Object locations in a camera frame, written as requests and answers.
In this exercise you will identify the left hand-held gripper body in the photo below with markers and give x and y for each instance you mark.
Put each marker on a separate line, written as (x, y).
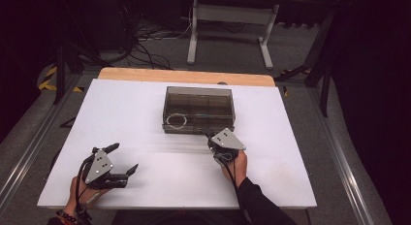
(99, 167)

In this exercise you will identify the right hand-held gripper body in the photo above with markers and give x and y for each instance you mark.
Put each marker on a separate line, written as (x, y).
(227, 140)

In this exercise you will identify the smoky transparent drawer box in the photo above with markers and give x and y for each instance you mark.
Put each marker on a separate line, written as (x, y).
(210, 103)

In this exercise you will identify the person's right hand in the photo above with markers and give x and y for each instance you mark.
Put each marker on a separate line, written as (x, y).
(240, 168)

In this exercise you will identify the person's left hand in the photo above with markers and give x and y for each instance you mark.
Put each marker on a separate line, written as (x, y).
(82, 197)

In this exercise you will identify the white board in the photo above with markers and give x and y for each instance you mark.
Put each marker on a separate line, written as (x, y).
(181, 183)

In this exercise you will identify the person's dark clothing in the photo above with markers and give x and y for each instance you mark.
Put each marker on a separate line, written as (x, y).
(181, 218)

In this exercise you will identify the yellow black floor tape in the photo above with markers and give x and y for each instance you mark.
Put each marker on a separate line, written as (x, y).
(45, 86)

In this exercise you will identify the black metal stand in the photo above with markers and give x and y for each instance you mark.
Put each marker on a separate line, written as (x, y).
(59, 73)
(324, 89)

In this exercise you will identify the white metal stand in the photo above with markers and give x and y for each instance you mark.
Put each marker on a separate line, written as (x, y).
(232, 14)

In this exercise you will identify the black equipment cabinet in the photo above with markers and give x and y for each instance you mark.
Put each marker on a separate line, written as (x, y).
(113, 21)

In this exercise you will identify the aluminium rail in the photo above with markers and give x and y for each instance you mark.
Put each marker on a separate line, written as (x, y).
(339, 163)
(29, 147)

